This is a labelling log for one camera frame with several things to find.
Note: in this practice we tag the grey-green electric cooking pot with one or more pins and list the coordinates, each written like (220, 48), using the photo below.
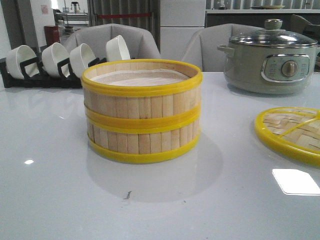
(269, 70)

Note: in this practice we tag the bamboo steamer basket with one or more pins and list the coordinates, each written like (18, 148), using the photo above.
(142, 146)
(142, 107)

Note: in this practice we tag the grey chair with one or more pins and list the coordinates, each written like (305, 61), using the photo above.
(140, 42)
(202, 48)

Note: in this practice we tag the red fire extinguisher box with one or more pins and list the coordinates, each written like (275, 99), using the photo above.
(51, 33)

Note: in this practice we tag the black bowl rack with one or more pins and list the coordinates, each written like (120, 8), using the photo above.
(66, 78)

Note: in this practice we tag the white bowl right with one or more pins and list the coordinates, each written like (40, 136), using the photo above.
(117, 50)

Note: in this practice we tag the grey chair right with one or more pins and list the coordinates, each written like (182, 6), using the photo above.
(202, 48)

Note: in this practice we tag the white steamer liner left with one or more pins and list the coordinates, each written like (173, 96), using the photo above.
(138, 78)

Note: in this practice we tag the bamboo steamer lid yellow rim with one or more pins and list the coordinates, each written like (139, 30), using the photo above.
(291, 131)

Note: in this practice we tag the white bowl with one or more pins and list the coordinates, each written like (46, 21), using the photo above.
(51, 56)
(80, 57)
(15, 57)
(117, 50)

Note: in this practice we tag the white bowl far left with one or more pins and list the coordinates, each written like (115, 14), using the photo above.
(15, 57)

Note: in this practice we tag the grey chair left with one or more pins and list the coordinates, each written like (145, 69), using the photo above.
(140, 42)

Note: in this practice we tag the glass pot lid with knob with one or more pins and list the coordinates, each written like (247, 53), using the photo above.
(273, 36)

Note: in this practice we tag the white cabinet background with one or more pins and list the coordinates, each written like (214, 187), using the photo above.
(179, 20)

